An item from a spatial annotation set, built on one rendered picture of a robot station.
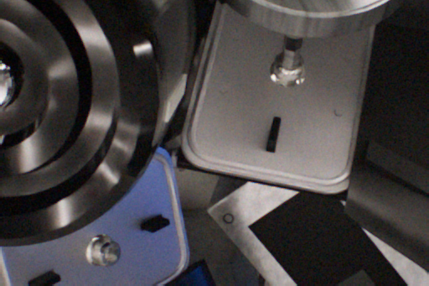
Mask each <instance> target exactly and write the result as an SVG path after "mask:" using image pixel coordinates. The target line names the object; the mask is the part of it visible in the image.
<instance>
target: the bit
mask: <svg viewBox="0 0 429 286"><path fill-rule="evenodd" d="M302 40H303V36H297V35H291V34H285V36H284V41H283V46H282V57H281V60H282V66H285V67H287V68H290V69H292V68H294V67H295V66H296V65H298V64H299V60H300V54H301V49H302Z"/></svg>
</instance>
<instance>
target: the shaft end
mask: <svg viewBox="0 0 429 286"><path fill-rule="evenodd" d="M12 90H13V79H12V76H11V73H10V70H9V68H8V67H7V65H6V64H5V63H4V62H3V60H1V59H0V107H1V106H3V105H4V104H5V103H6V102H7V100H8V99H9V97H10V96H11V93H12Z"/></svg>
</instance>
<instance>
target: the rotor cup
mask: <svg viewBox="0 0 429 286"><path fill-rule="evenodd" d="M216 3H217V0H0V59H1V60H3V62H4V63H5V64H6V65H7V67H8V68H9V70H10V73H11V76H12V79H13V90H12V93H11V96H10V97H9V99H8V100H7V102H6V103H5V104H4V105H3V106H1V107H0V247H22V246H30V245H35V244H40V243H44V242H50V241H53V240H56V239H59V238H61V237H65V236H68V235H69V234H71V233H74V232H76V231H78V230H80V229H82V228H84V227H85V226H88V225H90V224H91V223H92V222H94V221H96V220H97V219H99V218H100V217H102V216H103V215H105V214H106V213H107V212H108V211H110V210H111V209H113V208H114V207H115V206H116V205H117V204H119V203H120V202H121V201H122V200H123V199H124V198H125V197H126V196H127V195H129V194H130V193H131V191H132V190H133V189H134V188H135V186H136V185H137V183H138V182H139V181H140V179H141V178H142V177H143V175H144V174H145V172H146V171H147V168H148V166H149V165H150V163H151V162H152V159H153V158H154V156H155V154H156V152H157V151H158V149H159V147H160V145H161V143H162V141H164V144H165V143H168V142H170V141H171V140H173V139H175V138H176V137H178V136H179V135H181V134H182V133H183V127H184V124H185V121H186V117H187V114H188V111H189V105H190V102H191V98H192V95H193V92H194V86H195V83H196V80H197V76H198V73H199V67H200V63H201V60H202V56H203V53H204V47H205V44H206V40H207V38H208V34H209V28H210V25H211V22H212V18H213V15H214V11H215V6H216ZM184 74H188V76H187V81H186V87H185V93H184V95H183V97H182V99H181V101H180V103H179V104H178V106H177V108H176V110H175V111H174V113H173V115H172V116H171V118H170V120H169V122H166V117H167V111H168V102H169V100H170V98H171V97H172V95H173V93H174V92H175V90H176V89H177V87H178V85H179V83H180V81H181V80H182V79H183V76H184Z"/></svg>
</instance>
